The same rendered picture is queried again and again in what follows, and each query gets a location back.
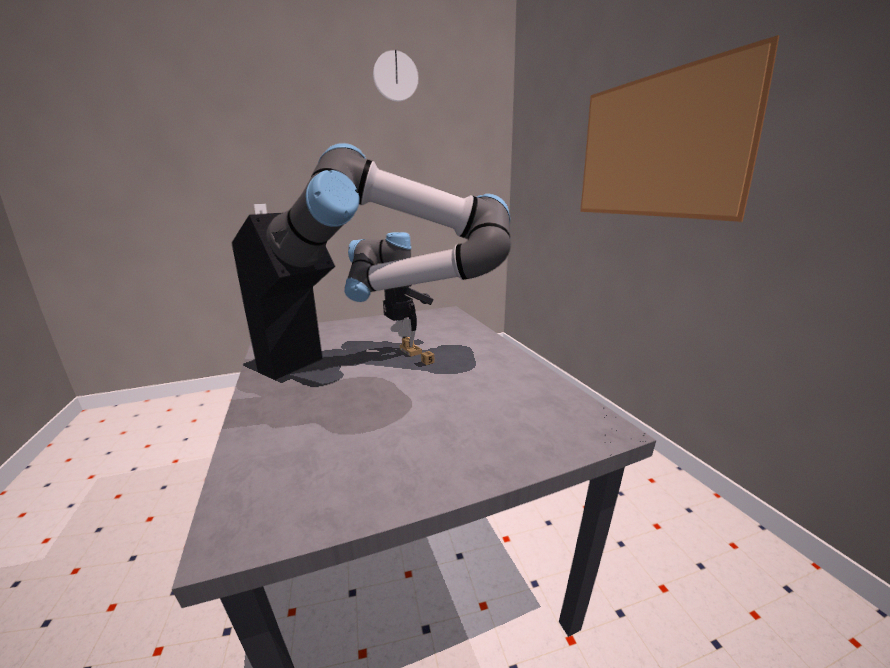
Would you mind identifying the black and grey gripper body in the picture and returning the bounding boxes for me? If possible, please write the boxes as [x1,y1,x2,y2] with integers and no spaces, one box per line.
[383,285,415,321]

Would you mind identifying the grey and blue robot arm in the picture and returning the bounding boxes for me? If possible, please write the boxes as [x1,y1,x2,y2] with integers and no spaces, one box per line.
[267,143,511,302]

